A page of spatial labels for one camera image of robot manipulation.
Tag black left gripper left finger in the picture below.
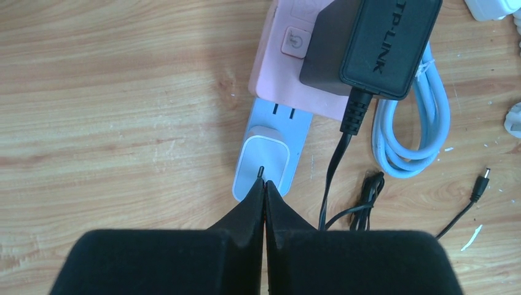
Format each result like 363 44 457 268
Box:
51 178 264 294

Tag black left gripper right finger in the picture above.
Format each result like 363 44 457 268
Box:
264 181 463 294

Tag pink cube socket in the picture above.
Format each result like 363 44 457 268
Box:
248 0 348 120

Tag white colourful power strip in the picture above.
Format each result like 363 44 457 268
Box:
464 0 520 22

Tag small white charger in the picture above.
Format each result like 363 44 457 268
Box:
232 125 290 202

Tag light blue power strip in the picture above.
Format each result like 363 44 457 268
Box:
232 98 313 202

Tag small black power adapter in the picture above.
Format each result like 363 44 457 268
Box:
299 0 442 100

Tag thin black usb cable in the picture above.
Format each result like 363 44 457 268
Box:
317 87 492 240

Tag light blue coiled cable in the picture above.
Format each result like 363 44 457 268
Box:
371 41 452 180

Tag white coiled power strip cable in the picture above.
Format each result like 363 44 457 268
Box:
504 101 521 140

